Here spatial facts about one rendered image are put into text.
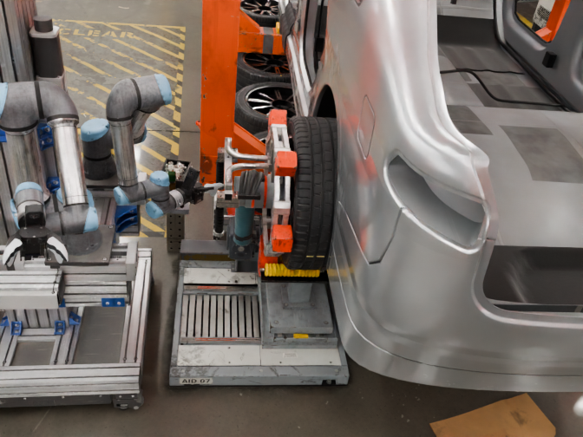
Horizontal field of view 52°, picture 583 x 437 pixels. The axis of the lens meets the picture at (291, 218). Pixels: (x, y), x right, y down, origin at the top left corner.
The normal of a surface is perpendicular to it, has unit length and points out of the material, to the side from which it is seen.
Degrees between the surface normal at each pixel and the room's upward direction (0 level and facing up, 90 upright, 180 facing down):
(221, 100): 90
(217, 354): 0
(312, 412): 0
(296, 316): 0
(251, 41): 90
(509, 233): 19
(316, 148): 24
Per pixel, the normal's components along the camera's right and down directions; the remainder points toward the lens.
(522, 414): -0.07, -0.73
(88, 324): 0.11, -0.80
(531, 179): 0.13, -0.52
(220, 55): 0.09, 0.60
